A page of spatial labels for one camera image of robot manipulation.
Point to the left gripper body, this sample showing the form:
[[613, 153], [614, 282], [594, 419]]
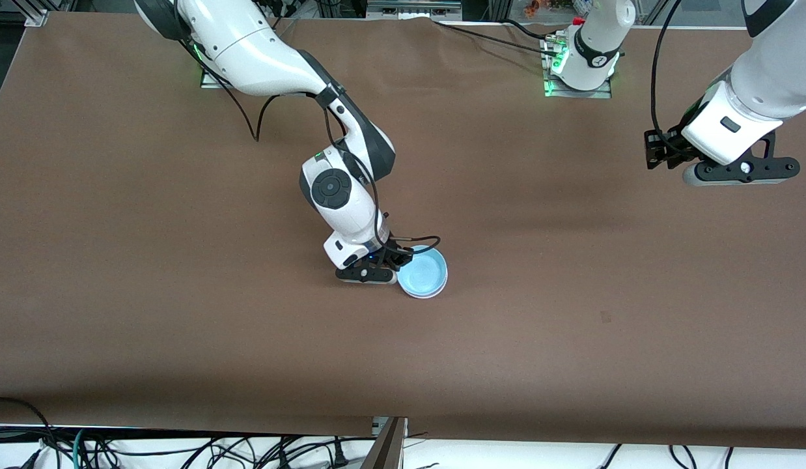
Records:
[[670, 148]]

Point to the blue bowl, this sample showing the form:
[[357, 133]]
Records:
[[422, 273]]

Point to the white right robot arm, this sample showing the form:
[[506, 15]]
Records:
[[247, 45]]

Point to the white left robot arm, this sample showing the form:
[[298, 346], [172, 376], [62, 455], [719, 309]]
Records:
[[774, 65]]

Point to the white bowl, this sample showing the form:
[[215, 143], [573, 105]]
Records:
[[426, 298]]

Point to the brown table cover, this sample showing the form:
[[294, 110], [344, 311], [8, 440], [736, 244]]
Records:
[[507, 228]]

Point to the black power plug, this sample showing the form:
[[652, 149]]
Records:
[[340, 454]]

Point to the grey power strip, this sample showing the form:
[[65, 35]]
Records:
[[413, 8]]

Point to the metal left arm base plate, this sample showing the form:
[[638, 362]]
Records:
[[598, 94]]

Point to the aluminium frame post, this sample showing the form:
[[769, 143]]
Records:
[[387, 449]]

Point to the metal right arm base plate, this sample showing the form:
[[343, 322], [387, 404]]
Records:
[[208, 81]]

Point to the small aluminium corner bracket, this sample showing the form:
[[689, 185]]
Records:
[[37, 18]]

